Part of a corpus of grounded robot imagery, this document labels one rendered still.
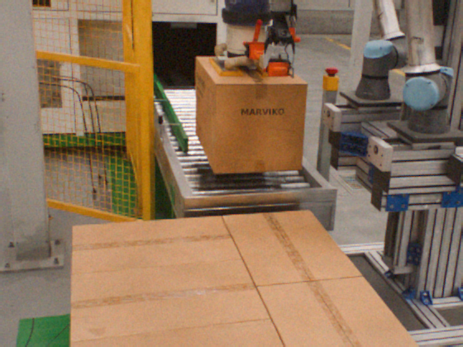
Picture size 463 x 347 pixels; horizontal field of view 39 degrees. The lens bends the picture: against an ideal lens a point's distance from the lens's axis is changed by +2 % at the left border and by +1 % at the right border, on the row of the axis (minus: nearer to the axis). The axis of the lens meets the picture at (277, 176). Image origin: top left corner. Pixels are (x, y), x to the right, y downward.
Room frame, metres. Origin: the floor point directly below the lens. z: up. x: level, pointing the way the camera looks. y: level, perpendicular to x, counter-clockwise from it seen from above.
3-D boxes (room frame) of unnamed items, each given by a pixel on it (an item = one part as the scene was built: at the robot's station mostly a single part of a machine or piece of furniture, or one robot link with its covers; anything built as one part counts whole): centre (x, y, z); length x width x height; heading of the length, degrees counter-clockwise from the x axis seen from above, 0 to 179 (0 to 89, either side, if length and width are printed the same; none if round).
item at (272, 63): (2.42, 0.03, 1.21); 0.08 x 0.07 x 0.05; 15
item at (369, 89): (2.78, -0.39, 1.09); 0.15 x 0.15 x 0.10
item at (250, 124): (3.00, 0.16, 0.88); 0.60 x 0.40 x 0.40; 16
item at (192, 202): (2.66, 0.06, 0.58); 0.70 x 0.03 x 0.06; 107
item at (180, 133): (4.04, 0.76, 0.60); 1.60 x 0.10 x 0.09; 17
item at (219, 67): (2.98, 0.27, 1.11); 0.34 x 0.10 x 0.05; 15
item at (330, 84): (3.36, -0.25, 0.50); 0.07 x 0.07 x 1.00; 17
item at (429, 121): (2.31, -0.54, 1.09); 0.15 x 0.15 x 0.10
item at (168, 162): (3.68, 0.71, 0.50); 2.31 x 0.05 x 0.19; 17
